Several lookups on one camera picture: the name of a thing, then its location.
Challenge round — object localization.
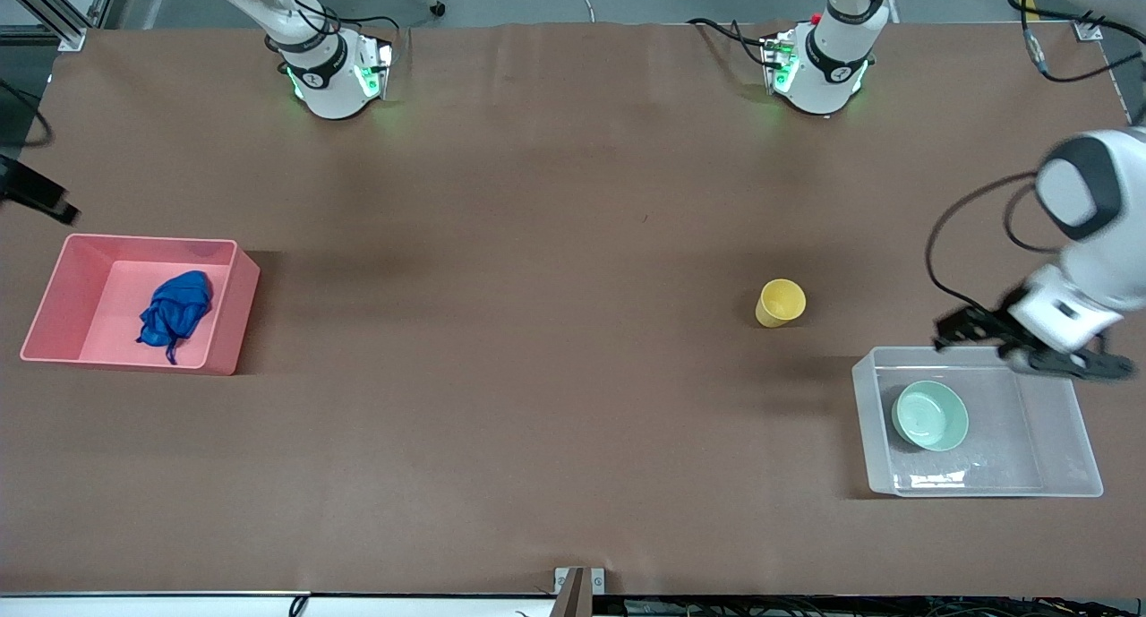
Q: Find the green plastic bowl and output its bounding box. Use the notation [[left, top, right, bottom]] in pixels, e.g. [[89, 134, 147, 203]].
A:
[[891, 380, 971, 452]]

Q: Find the blue glove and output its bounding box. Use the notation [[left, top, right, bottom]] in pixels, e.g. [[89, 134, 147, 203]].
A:
[[136, 270, 215, 365]]

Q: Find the yellow plastic cup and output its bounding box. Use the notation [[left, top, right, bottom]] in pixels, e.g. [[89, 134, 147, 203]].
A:
[[755, 279, 807, 329]]

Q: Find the clear plastic storage box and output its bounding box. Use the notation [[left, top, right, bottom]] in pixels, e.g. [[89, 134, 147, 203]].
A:
[[851, 346, 1104, 498]]

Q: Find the pink plastic bin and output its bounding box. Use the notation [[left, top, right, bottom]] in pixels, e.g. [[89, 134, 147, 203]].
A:
[[20, 233, 261, 376]]

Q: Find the brown table cover sheet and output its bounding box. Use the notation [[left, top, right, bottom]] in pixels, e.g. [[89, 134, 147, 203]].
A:
[[0, 21, 1146, 600]]

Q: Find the black right arm wrist cable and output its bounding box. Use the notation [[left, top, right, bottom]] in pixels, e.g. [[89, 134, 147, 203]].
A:
[[0, 78, 52, 149]]

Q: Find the black arm wrist cable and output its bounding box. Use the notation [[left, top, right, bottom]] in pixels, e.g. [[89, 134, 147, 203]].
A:
[[925, 171, 1066, 309], [0, 78, 52, 149]]

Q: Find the black left arm wrist cable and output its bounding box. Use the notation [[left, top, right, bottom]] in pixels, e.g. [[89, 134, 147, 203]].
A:
[[925, 171, 1066, 309]]

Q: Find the aluminium frame profile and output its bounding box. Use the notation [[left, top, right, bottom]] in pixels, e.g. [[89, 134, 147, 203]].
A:
[[0, 0, 122, 54]]

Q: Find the black cable with metal connector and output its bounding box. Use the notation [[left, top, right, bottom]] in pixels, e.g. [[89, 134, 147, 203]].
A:
[[1007, 0, 1120, 85]]

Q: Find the black right arm base cable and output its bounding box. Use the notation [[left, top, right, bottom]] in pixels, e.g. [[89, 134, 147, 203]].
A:
[[269, 0, 401, 40]]

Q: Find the black arm base cable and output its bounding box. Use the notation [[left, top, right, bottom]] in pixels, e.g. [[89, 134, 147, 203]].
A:
[[688, 17, 773, 67], [269, 0, 401, 40]]

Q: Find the black left arm base cable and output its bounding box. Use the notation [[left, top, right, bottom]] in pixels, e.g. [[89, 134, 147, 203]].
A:
[[688, 17, 773, 67]]

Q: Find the metal table edge bracket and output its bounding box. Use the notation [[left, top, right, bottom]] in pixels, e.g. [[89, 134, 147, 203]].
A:
[[553, 567, 606, 617]]

